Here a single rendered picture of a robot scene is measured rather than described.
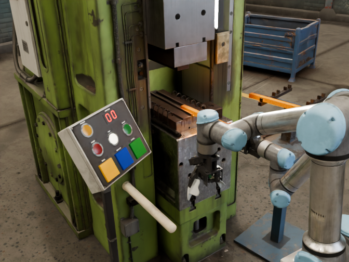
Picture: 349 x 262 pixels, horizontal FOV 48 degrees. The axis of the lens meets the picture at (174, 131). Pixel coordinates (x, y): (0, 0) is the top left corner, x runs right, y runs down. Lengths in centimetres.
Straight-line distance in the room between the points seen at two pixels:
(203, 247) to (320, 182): 156
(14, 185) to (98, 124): 204
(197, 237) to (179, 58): 115
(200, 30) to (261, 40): 381
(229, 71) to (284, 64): 335
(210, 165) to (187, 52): 71
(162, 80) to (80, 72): 53
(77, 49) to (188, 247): 130
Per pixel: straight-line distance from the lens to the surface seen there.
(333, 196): 111
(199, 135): 138
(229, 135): 128
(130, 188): 213
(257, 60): 583
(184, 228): 234
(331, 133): 99
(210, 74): 227
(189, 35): 192
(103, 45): 185
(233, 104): 247
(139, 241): 247
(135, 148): 171
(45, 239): 293
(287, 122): 126
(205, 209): 236
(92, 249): 276
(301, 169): 156
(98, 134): 161
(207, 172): 144
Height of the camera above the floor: 184
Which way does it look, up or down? 27 degrees down
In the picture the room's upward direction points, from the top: 2 degrees counter-clockwise
